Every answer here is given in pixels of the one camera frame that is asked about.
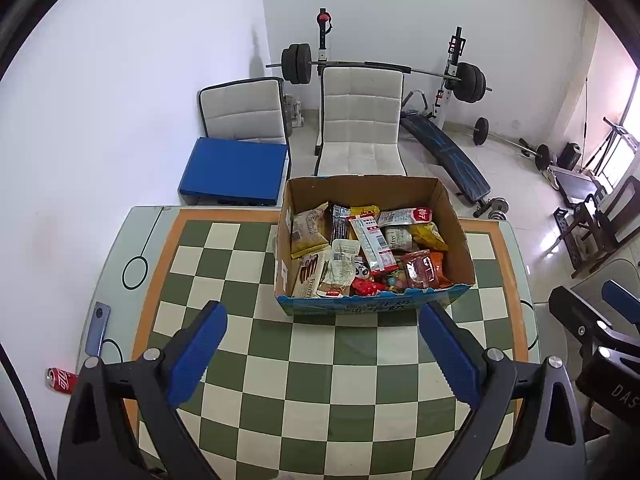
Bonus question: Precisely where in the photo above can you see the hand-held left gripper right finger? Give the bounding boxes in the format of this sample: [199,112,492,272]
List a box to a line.
[419,301,587,480]

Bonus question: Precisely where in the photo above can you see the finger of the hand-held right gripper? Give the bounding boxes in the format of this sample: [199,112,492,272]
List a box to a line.
[549,286,621,348]
[602,280,640,333]

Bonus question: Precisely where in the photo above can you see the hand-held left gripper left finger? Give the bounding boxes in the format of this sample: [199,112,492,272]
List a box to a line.
[57,300,228,480]

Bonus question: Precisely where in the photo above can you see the red brown snack packet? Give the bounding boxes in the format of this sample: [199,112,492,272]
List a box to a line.
[400,251,446,290]

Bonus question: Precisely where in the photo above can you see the blue printed cardboard box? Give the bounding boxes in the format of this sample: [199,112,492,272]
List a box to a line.
[274,175,477,317]

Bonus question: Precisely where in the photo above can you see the colourful candy ball bag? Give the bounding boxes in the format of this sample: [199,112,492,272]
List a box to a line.
[382,270,411,295]

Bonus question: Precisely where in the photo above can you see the green checkered table mat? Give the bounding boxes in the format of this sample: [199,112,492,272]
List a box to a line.
[131,208,531,480]

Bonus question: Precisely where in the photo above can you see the blue grey smartphone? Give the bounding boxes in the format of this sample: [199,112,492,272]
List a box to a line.
[85,302,112,357]

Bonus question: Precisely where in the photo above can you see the pile of snack packets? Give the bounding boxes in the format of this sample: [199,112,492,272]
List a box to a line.
[290,202,453,300]

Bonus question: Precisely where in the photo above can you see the red soda can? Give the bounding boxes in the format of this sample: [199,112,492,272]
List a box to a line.
[45,367,81,395]

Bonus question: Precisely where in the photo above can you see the black speaker box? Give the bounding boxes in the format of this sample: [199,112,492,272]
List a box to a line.
[557,142,582,171]

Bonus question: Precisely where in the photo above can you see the blue flat case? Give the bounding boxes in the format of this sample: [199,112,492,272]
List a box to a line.
[178,137,291,208]

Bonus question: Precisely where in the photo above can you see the blue black sit-up bench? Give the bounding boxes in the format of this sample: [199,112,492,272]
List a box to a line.
[400,91,508,220]

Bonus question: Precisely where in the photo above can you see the long floor dumbbell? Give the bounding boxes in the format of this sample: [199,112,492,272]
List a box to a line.
[472,116,551,171]

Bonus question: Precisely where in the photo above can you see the low white padded chair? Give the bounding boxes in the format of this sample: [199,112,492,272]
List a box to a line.
[198,76,291,146]

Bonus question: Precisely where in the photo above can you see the tall white padded chair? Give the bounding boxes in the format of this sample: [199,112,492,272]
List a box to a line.
[314,66,407,178]

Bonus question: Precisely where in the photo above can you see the black barbell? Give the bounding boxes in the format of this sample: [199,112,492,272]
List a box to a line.
[265,44,493,103]

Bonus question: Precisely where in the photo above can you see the white barbell rack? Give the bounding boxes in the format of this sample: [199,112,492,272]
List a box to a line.
[314,8,468,128]

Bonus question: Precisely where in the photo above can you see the black metal frame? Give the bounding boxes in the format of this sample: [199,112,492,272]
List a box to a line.
[552,175,640,278]

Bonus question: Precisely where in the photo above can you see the black charging cable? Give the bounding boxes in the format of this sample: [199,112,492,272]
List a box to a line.
[100,338,126,363]

